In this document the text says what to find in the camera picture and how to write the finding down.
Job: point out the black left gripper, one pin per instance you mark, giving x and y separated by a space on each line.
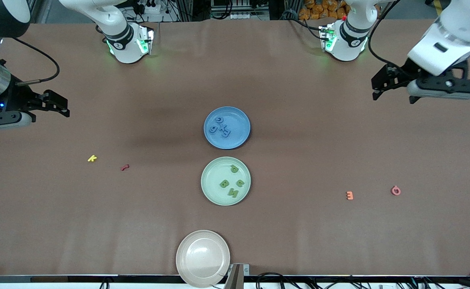
398 74

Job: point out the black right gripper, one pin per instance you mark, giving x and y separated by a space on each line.
17 97

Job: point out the blue foam digit six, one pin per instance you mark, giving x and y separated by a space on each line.
213 129

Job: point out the blue foam letter G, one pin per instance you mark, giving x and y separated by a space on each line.
219 119

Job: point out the blue foam plus sign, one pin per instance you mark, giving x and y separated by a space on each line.
223 127

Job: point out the blue foam letter E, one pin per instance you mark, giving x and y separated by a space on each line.
227 134

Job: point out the green foam letter P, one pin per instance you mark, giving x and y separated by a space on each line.
234 169

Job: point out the green foam letter U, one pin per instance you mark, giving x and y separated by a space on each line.
240 183

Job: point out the green foam letter B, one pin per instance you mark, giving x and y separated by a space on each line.
224 184

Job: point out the green foam letter N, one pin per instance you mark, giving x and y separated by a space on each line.
233 193

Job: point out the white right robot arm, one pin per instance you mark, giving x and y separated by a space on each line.
124 44

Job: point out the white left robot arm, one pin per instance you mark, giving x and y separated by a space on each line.
440 44

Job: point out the yellow foam letter K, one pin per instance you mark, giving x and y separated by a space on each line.
92 158

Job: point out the small red foam letter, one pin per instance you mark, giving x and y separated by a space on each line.
125 167

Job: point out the pink foam letter G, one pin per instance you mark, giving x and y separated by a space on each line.
396 190

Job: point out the pile of orange objects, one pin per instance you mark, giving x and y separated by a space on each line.
323 10

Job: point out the orange foam letter E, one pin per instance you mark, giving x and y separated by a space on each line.
350 195

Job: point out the brown table cover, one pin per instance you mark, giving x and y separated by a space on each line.
267 80

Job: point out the white power strip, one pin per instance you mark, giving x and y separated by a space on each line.
150 6

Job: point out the blue round plate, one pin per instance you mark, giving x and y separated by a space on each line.
239 136

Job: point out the pale green round plate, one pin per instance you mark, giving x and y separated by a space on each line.
215 188

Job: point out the beige round plate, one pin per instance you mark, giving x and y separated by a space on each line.
203 259

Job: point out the black table edge rail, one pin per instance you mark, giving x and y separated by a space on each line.
98 278

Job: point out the grey metal mount bracket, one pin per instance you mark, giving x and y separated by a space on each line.
237 277

